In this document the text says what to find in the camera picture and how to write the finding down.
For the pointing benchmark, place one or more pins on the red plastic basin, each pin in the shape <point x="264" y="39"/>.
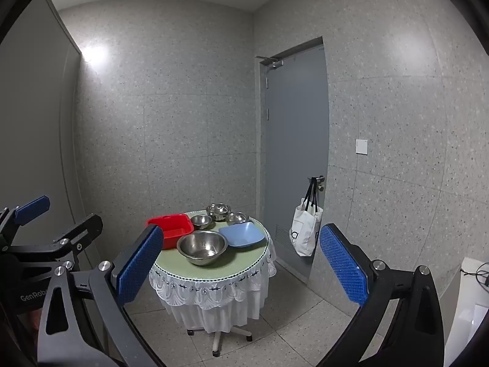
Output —
<point x="170" y="226"/>

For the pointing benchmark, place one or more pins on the grey door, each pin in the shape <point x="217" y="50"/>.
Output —
<point x="294" y="130"/>

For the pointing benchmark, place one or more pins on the green lace-trimmed tablecloth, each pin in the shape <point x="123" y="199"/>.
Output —
<point x="229" y="271"/>

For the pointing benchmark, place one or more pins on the white wall switch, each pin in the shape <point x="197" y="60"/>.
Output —
<point x="361" y="146"/>

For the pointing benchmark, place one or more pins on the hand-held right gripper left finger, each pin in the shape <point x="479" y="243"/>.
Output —
<point x="139" y="263"/>

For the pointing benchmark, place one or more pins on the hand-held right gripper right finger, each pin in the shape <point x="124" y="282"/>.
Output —
<point x="342" y="263"/>

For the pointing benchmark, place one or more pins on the blue plastic basin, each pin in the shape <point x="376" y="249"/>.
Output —
<point x="240" y="235"/>

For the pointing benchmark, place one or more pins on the white table base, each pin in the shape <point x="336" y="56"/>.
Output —
<point x="217" y="338"/>

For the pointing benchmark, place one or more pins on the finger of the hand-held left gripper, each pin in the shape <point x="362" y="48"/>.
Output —
<point x="32" y="208"/>
<point x="78" y="233"/>

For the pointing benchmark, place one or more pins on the white tote bag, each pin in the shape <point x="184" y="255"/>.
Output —
<point x="303" y="231"/>

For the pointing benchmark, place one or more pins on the small steel bowl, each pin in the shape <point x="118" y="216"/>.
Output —
<point x="237" y="218"/>
<point x="218" y="212"/>
<point x="201" y="221"/>

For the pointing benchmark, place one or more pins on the metal door closer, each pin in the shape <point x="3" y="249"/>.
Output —
<point x="270" y="61"/>

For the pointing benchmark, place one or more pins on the large steel bowl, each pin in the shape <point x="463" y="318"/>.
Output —
<point x="201" y="248"/>

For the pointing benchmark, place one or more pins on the white box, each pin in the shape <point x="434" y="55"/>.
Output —
<point x="466" y="313"/>

